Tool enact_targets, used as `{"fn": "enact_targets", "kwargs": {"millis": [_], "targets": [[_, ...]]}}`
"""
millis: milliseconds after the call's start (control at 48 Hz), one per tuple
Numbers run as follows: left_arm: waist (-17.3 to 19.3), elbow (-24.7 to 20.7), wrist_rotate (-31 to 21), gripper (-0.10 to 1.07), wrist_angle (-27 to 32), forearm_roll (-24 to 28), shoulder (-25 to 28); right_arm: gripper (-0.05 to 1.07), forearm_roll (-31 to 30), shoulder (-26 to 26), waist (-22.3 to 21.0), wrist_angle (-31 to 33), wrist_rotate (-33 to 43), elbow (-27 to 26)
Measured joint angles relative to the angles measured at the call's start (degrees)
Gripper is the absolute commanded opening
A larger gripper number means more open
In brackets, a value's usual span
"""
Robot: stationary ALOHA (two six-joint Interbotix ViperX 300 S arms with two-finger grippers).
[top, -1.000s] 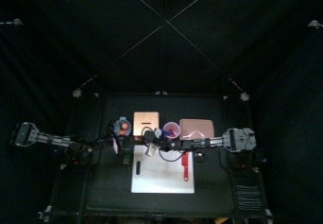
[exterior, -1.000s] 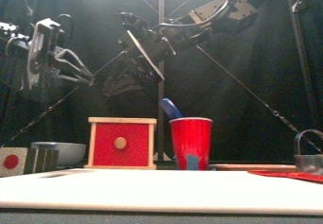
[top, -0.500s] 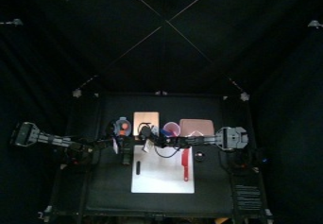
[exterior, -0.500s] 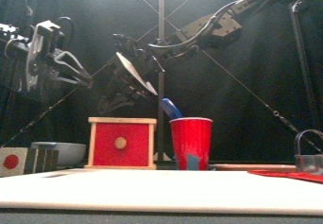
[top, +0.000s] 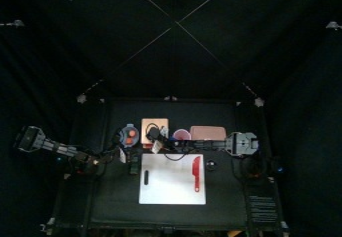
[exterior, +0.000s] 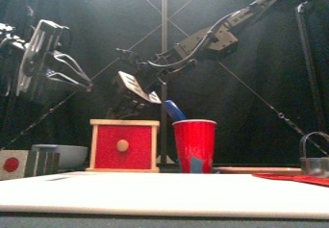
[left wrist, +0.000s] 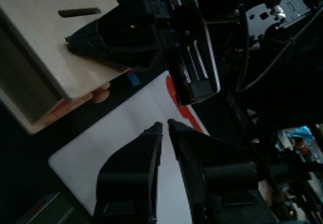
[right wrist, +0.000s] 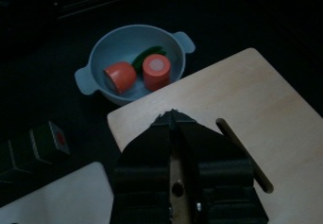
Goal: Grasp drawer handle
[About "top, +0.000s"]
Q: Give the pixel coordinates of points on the red toy food piece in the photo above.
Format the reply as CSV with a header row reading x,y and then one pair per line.
x,y
131,133
129,141

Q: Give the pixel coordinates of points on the black marker pen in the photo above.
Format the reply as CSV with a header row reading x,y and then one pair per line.
x,y
146,177

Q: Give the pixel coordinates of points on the green striped block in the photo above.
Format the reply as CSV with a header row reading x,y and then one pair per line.
x,y
134,166

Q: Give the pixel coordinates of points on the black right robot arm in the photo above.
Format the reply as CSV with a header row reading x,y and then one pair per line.
x,y
214,144

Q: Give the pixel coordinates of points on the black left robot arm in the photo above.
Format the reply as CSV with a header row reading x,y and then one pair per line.
x,y
49,145

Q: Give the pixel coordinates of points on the silver frame clamp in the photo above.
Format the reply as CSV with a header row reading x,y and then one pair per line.
x,y
333,25
18,23

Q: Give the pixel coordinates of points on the red plastic cup blue tape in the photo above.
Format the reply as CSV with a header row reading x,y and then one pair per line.
x,y
182,135

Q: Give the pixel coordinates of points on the white printed label sticker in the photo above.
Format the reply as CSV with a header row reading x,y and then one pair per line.
x,y
262,209

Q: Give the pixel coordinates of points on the red toy knife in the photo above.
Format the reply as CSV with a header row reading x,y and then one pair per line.
x,y
197,172

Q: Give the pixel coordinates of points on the wooden drawer box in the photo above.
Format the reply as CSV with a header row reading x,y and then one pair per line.
x,y
148,124

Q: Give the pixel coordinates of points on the white cutting board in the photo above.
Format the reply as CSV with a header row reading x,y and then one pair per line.
x,y
172,187

